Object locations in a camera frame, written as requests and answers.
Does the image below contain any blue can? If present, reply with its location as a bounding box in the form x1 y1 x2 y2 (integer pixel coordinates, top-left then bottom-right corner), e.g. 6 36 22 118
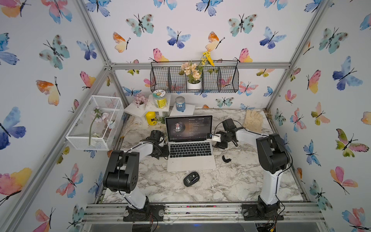
175 96 186 112

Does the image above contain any white pot with flowers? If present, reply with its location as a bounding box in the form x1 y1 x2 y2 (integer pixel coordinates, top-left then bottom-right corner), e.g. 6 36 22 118
179 51 214 90

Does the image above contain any white riser shelf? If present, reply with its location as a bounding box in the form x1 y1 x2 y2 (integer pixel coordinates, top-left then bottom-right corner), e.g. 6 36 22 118
169 103 196 118

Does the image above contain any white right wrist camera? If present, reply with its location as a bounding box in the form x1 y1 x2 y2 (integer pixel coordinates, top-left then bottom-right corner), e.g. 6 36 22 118
211 134 222 143

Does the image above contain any green plant in white dish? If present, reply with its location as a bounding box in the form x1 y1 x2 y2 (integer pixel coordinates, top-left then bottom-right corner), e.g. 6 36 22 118
158 117 165 124

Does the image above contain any small pink flower pot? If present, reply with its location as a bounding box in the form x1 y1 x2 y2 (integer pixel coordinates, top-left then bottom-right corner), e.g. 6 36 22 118
133 92 148 110

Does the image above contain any white corner shelf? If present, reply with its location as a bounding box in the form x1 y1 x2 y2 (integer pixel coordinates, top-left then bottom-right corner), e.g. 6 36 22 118
124 95 171 118

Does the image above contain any white mesh wall box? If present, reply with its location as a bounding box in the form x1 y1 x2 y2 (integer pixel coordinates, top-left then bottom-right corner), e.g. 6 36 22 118
66 95 124 151

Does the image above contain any silver laptop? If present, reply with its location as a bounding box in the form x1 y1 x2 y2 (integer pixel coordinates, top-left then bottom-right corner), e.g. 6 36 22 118
165 115 216 173

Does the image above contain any yellow label jar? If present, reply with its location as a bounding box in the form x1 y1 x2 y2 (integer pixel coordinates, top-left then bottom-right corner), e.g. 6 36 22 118
152 90 167 109

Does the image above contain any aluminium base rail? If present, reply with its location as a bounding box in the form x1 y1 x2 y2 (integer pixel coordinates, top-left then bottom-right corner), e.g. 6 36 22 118
82 202 325 224

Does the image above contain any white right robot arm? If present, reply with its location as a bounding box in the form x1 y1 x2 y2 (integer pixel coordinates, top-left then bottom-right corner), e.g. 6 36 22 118
207 119 292 221

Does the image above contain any black mouse battery cover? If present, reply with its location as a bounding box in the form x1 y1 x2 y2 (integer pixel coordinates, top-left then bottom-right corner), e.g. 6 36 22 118
222 155 231 163

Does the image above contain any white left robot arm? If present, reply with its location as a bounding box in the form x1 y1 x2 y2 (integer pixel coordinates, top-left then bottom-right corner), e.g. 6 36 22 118
102 130 169 211

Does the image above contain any cream fabric glove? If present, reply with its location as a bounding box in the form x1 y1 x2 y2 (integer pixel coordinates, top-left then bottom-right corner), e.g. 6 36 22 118
243 110 263 133

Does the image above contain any black wireless mouse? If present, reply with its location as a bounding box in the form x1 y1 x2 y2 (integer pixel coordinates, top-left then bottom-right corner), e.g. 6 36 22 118
183 172 200 187

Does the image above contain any black wire wall basket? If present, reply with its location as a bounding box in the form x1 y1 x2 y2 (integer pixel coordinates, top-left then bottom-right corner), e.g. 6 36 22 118
150 60 240 94

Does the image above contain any pink artificial flower stem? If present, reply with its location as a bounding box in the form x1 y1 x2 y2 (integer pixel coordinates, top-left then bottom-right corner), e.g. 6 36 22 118
88 107 110 146

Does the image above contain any yellow bottle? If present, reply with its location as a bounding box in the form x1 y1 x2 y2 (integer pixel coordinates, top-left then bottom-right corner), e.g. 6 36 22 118
146 111 157 126

